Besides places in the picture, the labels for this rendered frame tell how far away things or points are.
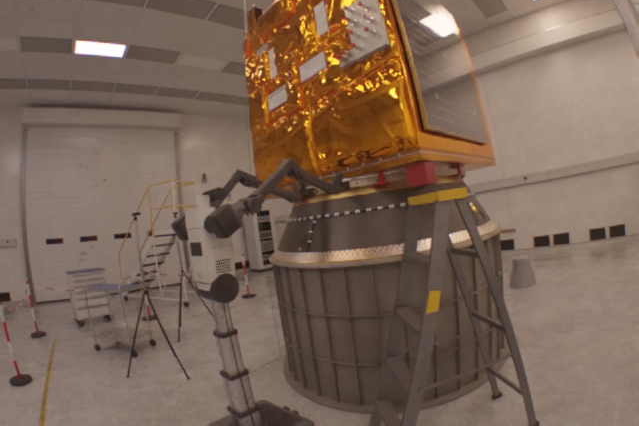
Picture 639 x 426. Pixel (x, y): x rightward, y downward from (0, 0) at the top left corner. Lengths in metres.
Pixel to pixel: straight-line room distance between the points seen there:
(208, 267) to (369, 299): 1.09
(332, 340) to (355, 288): 0.46
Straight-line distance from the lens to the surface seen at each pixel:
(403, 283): 1.79
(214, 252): 1.56
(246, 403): 1.92
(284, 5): 3.25
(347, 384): 2.50
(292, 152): 2.78
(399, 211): 2.21
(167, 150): 9.90
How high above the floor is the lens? 1.48
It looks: 6 degrees up
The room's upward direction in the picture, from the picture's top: 8 degrees counter-clockwise
